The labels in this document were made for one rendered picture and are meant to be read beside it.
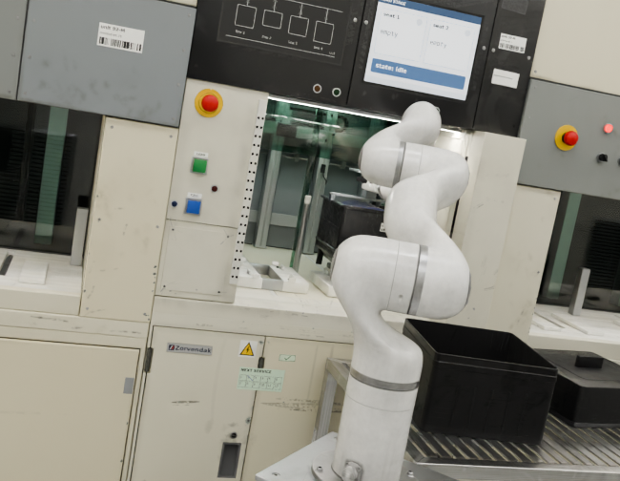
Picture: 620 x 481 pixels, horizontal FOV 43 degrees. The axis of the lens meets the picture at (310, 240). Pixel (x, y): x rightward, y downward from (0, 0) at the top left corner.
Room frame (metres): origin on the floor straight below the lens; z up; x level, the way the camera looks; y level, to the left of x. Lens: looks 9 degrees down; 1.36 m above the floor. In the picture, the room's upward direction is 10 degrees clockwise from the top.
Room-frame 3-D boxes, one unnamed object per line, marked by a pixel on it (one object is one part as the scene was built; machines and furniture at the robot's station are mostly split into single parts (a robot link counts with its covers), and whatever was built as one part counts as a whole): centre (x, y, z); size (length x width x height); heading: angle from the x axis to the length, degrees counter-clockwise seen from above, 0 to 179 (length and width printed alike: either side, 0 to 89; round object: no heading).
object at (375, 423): (1.32, -0.17, 0.85); 0.19 x 0.19 x 0.18
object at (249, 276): (2.27, 0.11, 0.89); 0.22 x 0.21 x 0.04; 17
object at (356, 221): (2.34, -0.15, 1.08); 0.24 x 0.20 x 0.32; 106
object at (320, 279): (2.35, -0.15, 0.89); 0.22 x 0.21 x 0.04; 17
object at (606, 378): (1.97, -0.76, 0.83); 0.29 x 0.29 x 0.13; 24
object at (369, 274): (1.32, -0.13, 1.07); 0.19 x 0.12 x 0.24; 86
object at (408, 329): (1.74, -0.41, 0.85); 0.28 x 0.28 x 0.17; 9
